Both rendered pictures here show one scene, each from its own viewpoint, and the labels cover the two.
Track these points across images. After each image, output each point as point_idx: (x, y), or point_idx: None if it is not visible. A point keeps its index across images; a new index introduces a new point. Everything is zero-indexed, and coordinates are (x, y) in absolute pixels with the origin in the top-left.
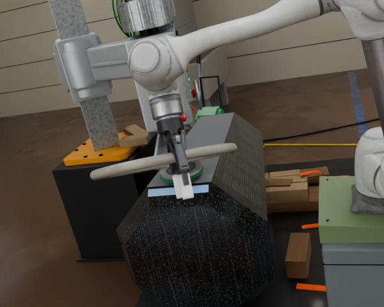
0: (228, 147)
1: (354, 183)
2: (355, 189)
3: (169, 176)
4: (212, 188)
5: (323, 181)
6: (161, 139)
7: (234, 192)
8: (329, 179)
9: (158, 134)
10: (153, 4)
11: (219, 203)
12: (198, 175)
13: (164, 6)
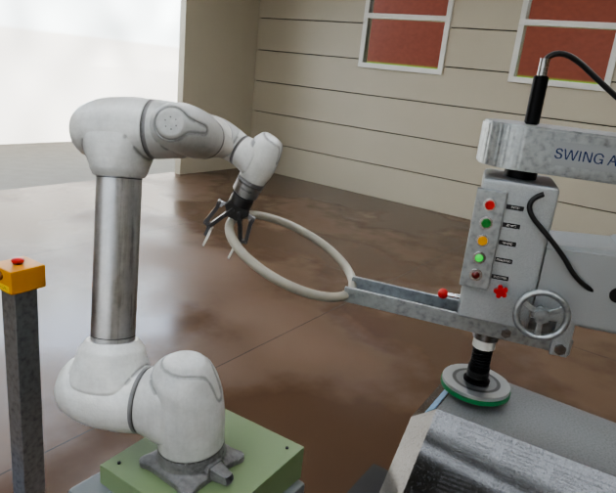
0: (236, 249)
1: (252, 466)
2: (227, 445)
3: (454, 366)
4: (429, 415)
5: (286, 443)
6: (457, 311)
7: (438, 458)
8: (286, 450)
9: (446, 297)
10: (485, 130)
11: (414, 432)
12: (449, 392)
13: (498, 140)
